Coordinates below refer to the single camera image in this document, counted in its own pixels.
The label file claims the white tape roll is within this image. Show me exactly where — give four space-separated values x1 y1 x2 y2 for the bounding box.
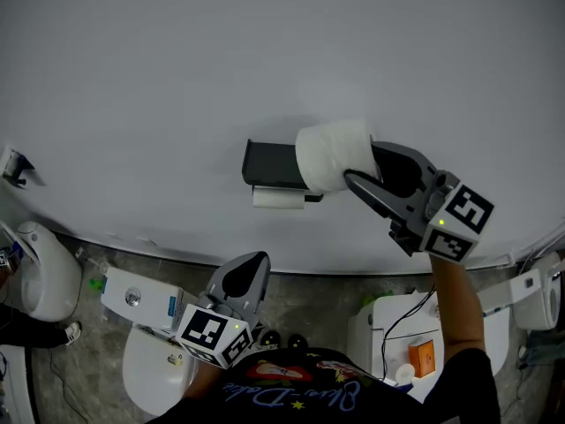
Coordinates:
394 363 417 384

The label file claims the white fixture with black edge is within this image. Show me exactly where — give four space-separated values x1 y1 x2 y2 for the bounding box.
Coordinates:
0 344 35 424

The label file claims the orange box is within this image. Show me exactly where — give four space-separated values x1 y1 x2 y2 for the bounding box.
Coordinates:
407 339 437 379

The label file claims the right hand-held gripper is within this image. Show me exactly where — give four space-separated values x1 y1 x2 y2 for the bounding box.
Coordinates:
343 140 495 265

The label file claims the white smart toilet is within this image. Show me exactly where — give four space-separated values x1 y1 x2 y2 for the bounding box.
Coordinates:
478 251 565 331

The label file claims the person's left forearm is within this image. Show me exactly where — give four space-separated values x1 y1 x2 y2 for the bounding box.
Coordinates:
182 360 231 399

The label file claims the person's black printed shirt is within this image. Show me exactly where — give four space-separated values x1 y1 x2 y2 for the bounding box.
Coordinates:
145 345 502 424

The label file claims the rounded white toilet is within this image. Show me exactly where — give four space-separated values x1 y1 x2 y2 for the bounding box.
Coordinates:
14 220 84 323

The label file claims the black cable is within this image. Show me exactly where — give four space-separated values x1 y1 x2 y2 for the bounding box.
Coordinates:
380 282 439 380

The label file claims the person's right forearm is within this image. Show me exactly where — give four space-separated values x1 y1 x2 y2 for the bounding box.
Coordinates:
428 252 487 358

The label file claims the white toilet with flush button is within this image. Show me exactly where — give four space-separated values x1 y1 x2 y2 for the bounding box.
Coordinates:
100 266 200 417

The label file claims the small black wall holder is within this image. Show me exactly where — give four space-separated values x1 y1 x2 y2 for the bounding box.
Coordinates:
0 145 36 190

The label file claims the black toilet paper holder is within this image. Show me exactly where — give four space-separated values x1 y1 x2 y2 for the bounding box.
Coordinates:
241 138 325 204

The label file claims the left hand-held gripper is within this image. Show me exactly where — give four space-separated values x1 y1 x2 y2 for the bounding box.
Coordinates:
175 250 272 370

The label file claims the white toilet with flat lid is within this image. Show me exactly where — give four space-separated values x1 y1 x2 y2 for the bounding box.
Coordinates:
346 290 511 393

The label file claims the white toilet paper roll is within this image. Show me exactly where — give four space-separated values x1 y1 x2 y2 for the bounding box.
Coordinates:
294 118 383 194

